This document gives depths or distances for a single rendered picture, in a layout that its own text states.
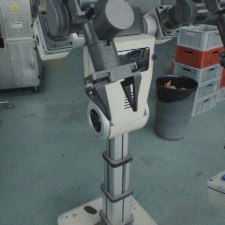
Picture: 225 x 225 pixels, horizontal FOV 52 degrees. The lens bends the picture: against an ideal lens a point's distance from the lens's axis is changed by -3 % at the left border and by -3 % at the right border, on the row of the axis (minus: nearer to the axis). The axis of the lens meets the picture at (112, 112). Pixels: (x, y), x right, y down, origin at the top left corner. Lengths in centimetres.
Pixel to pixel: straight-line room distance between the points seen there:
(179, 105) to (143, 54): 169
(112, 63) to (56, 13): 19
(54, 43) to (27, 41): 308
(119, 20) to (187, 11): 46
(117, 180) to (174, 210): 98
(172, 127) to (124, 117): 177
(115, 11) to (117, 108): 47
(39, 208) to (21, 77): 241
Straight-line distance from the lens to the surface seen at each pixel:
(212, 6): 81
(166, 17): 94
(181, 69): 319
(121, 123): 88
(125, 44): 78
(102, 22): 44
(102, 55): 48
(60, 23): 59
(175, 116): 255
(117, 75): 47
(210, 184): 65
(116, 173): 107
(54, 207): 203
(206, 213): 207
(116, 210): 124
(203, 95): 332
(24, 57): 386
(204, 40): 295
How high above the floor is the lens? 152
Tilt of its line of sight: 28 degrees down
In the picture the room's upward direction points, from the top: straight up
